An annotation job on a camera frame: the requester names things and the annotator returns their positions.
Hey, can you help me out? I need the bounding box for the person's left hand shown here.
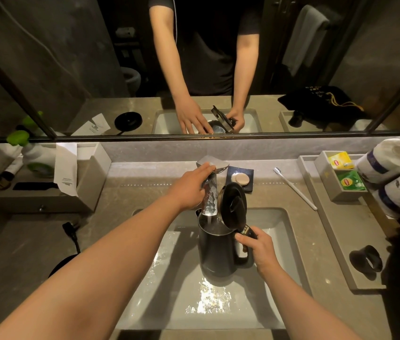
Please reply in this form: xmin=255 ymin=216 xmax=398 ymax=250
xmin=166 ymin=162 xmax=217 ymax=212

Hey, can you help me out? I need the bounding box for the person's right hand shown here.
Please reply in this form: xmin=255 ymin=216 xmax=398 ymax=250
xmin=234 ymin=226 xmax=284 ymax=280

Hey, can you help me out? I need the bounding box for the chrome faucet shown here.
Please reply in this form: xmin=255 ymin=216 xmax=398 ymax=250
xmin=196 ymin=154 xmax=230 ymax=217

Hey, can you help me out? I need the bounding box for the black electric kettle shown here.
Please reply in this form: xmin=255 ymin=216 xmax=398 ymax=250
xmin=195 ymin=182 xmax=258 ymax=279

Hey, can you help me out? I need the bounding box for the white rectangular sink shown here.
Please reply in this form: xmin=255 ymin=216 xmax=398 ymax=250
xmin=114 ymin=207 xmax=312 ymax=331

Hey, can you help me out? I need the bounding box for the person's left forearm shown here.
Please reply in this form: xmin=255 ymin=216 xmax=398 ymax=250
xmin=0 ymin=194 xmax=186 ymax=340

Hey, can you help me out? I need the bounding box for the person's right forearm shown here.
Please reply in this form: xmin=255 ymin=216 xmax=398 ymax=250
xmin=262 ymin=262 xmax=363 ymax=340

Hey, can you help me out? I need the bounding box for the beige stone countertop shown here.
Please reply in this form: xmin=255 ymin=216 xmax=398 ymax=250
xmin=0 ymin=159 xmax=393 ymax=340

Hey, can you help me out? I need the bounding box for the black round kettle base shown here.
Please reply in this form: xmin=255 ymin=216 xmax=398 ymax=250
xmin=48 ymin=254 xmax=79 ymax=279

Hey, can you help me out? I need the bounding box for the round beige soap bar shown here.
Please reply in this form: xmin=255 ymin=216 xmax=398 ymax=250
xmin=231 ymin=172 xmax=251 ymax=187

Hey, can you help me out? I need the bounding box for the black square soap dish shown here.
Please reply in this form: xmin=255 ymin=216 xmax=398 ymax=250
xmin=225 ymin=165 xmax=255 ymax=194

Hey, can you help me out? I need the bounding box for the white toothbrush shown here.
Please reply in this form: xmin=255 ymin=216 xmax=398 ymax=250
xmin=273 ymin=167 xmax=318 ymax=212

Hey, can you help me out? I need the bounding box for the long grey tray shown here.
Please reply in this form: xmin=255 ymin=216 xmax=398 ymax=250
xmin=297 ymin=154 xmax=393 ymax=291

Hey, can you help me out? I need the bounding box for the grey tea bag box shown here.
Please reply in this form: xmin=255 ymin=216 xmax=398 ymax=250
xmin=314 ymin=150 xmax=369 ymax=203

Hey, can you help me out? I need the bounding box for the grey amenity organizer tray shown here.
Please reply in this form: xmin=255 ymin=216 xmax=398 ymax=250
xmin=0 ymin=142 xmax=112 ymax=213

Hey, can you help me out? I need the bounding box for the black cup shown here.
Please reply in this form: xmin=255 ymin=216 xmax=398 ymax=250
xmin=348 ymin=245 xmax=383 ymax=274

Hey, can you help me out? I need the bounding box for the green tea bag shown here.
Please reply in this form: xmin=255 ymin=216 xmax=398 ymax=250
xmin=336 ymin=170 xmax=366 ymax=191

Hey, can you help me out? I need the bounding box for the yellow tea bag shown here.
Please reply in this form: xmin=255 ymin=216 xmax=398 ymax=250
xmin=328 ymin=151 xmax=356 ymax=170

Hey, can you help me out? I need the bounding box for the white paper packet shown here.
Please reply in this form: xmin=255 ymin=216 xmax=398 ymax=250
xmin=54 ymin=142 xmax=79 ymax=197

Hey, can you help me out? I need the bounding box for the white pump bottle green cap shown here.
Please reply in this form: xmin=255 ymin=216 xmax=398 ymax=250
xmin=6 ymin=130 xmax=57 ymax=178

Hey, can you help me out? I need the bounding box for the small white tube black cap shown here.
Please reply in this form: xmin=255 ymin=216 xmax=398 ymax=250
xmin=1 ymin=156 xmax=24 ymax=182

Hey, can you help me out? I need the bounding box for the black framed wall mirror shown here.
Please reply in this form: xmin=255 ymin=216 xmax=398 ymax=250
xmin=0 ymin=0 xmax=400 ymax=144

